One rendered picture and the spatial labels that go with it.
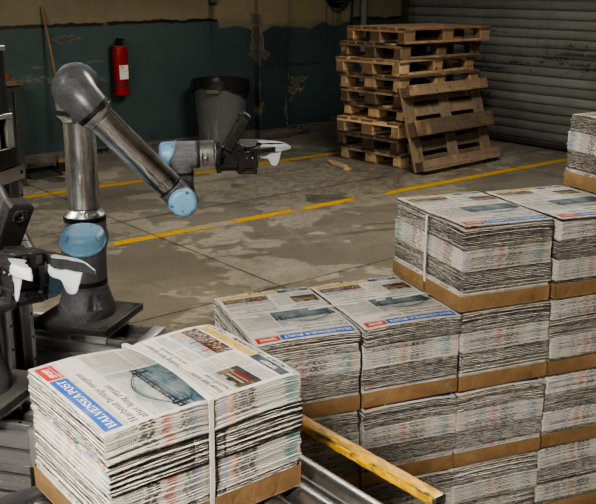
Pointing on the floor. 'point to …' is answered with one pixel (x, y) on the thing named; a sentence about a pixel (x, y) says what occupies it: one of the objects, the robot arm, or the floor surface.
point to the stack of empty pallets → (378, 141)
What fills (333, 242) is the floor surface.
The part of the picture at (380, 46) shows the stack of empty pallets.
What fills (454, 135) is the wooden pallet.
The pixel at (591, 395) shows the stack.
